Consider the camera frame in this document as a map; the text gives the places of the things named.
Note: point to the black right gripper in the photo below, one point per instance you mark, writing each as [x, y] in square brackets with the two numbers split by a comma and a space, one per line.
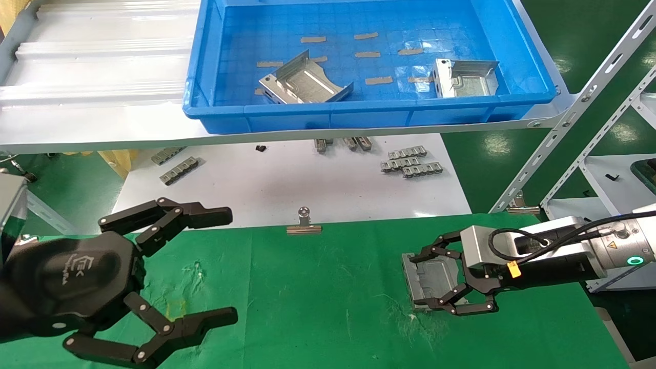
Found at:
[543, 271]

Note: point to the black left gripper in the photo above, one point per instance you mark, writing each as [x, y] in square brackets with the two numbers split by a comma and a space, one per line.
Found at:
[66, 277]

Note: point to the bent sheet metal bracket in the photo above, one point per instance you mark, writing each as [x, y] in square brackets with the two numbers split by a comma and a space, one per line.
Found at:
[435, 277]
[302, 84]
[469, 82]

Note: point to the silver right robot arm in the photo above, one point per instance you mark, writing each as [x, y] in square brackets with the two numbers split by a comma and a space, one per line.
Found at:
[620, 246]

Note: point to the silver clip at rack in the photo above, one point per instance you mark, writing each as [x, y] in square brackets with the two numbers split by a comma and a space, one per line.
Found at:
[520, 207]

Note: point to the green table cloth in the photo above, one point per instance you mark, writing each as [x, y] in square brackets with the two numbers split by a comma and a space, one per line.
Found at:
[307, 297]

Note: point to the silver binder clip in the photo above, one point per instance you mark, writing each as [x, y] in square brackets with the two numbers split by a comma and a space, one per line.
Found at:
[304, 228]

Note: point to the white paper sheet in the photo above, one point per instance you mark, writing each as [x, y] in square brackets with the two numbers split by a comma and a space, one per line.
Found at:
[287, 179]

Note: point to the grey metal strut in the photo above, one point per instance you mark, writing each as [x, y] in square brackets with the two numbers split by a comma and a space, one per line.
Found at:
[48, 212]

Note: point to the white rack shelf board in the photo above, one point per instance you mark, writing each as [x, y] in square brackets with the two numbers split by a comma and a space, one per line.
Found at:
[615, 195]

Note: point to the large blue plastic bin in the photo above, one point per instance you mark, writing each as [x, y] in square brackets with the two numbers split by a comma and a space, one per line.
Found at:
[359, 115]

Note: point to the dark tray on rack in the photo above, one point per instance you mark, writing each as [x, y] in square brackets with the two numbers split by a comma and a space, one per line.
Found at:
[646, 177]

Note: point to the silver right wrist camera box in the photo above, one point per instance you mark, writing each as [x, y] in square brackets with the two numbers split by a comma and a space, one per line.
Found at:
[474, 246]

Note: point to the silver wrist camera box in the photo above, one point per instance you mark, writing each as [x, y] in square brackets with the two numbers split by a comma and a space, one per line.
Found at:
[10, 205]
[474, 246]

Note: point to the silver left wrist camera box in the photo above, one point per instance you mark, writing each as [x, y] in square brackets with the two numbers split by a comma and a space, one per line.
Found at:
[10, 205]

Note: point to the white perforated rack post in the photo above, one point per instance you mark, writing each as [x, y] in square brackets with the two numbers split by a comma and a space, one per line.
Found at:
[593, 87]
[600, 137]

